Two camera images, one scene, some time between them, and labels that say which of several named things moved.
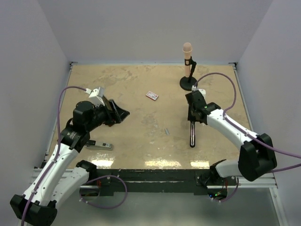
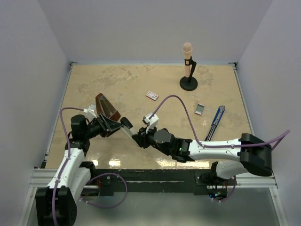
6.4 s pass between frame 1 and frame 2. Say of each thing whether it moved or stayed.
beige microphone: stayed
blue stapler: moved
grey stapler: moved
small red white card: stayed
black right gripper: moved
